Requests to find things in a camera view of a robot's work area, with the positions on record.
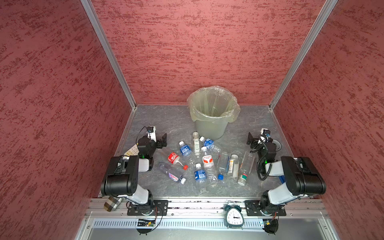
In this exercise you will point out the beige calculator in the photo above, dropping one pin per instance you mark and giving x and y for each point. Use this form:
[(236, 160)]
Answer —
[(133, 151)]

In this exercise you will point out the red white label water bottle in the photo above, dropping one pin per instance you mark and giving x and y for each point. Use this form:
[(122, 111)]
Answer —
[(209, 166)]

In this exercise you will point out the left circuit board with cables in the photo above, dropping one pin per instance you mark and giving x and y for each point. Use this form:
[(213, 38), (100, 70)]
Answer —
[(146, 226)]

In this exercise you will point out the clear bottle blue cap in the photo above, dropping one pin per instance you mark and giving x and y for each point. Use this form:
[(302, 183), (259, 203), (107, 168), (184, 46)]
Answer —
[(223, 162)]

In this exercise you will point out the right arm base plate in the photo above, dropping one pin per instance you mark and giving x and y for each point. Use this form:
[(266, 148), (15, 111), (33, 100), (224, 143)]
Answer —
[(254, 208)]

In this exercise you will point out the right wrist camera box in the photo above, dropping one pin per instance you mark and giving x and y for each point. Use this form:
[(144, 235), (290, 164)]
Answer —
[(266, 132)]

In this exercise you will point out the right circuit board with cables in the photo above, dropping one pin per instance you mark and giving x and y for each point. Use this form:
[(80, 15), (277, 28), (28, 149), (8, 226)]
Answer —
[(271, 226)]

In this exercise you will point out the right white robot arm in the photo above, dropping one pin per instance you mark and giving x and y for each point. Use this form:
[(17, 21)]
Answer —
[(299, 177)]

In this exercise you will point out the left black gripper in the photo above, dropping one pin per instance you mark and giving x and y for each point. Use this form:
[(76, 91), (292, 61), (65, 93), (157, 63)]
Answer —
[(160, 142)]

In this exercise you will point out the Pocari blue label bottle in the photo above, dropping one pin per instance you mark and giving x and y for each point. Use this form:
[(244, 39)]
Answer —
[(210, 145)]

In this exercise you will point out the green alarm clock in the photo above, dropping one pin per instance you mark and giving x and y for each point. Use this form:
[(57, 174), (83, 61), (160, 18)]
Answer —
[(234, 218)]

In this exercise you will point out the translucent green bin liner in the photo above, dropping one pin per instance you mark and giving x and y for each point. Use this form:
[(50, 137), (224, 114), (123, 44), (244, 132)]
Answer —
[(213, 104)]

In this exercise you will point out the green label square bottle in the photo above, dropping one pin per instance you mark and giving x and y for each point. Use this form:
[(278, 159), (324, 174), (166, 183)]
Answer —
[(196, 144)]

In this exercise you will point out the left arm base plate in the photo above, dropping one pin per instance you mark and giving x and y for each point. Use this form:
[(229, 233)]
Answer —
[(154, 208)]

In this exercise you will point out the aluminium front rail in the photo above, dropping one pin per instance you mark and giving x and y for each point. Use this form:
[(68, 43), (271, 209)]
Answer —
[(212, 208)]

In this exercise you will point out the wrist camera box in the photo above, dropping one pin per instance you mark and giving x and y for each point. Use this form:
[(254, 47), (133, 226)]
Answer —
[(266, 132), (151, 132)]

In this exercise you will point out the yellow label white bottle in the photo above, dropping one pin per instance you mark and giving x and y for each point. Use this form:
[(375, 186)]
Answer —
[(233, 166)]

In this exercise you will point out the blue label bottle upper left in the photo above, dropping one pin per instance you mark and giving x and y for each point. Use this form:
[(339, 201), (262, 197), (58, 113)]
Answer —
[(186, 152)]

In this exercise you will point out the clear bottle green label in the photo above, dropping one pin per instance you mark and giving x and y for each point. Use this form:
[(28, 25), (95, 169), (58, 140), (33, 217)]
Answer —
[(246, 168)]

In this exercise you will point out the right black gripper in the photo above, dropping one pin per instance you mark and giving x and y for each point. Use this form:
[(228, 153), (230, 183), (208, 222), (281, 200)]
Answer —
[(253, 141)]

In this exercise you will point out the blue label bottle front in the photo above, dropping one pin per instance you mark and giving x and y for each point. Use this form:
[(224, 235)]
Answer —
[(200, 178)]

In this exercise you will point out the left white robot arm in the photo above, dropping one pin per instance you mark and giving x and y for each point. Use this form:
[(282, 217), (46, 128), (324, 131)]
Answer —
[(120, 181)]

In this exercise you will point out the purple label clear bottle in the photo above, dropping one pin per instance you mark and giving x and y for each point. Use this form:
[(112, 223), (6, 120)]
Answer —
[(172, 173)]

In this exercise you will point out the striped brown cylinder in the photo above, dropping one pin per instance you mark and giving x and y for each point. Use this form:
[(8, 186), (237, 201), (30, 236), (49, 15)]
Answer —
[(112, 203)]

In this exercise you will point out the blue box cutter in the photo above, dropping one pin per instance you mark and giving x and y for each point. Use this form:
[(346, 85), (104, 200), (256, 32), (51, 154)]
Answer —
[(282, 179)]

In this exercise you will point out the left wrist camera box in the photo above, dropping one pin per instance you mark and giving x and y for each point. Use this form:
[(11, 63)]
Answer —
[(151, 132)]

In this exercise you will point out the circuit board with cables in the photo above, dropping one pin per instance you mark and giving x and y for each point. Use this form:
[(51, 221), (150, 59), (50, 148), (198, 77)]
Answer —
[(271, 226), (146, 226)]

